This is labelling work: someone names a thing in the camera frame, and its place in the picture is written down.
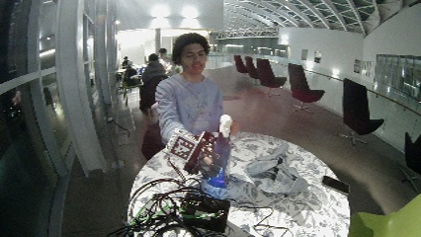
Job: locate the blue bottle with white cap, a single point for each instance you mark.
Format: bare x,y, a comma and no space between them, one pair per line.
221,154

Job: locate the white marker cube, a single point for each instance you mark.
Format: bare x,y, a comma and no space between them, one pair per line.
183,146

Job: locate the black electronics box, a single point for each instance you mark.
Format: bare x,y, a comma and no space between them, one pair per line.
205,212

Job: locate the crumpled grey cloth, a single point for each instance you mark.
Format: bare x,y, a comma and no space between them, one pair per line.
273,176

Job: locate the dark red seat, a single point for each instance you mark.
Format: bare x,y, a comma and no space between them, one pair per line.
151,142

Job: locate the the person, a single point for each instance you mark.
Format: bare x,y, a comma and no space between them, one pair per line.
188,98

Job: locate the floral grey white tablecloth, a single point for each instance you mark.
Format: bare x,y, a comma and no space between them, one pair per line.
303,210

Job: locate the black phone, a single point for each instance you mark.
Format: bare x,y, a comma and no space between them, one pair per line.
336,184

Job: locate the dark red lounge chair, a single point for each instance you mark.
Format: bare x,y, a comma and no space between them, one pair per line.
413,154
268,76
240,64
303,87
252,68
357,112

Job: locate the white pillar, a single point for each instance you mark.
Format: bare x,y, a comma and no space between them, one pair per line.
79,85

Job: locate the green chair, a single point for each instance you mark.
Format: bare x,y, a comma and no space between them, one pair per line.
391,220

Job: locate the wall picture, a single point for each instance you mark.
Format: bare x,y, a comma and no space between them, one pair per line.
357,66
304,54
368,68
317,56

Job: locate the wall handrail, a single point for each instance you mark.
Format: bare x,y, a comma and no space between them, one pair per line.
372,90

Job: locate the wall window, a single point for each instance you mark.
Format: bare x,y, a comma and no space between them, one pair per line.
401,75

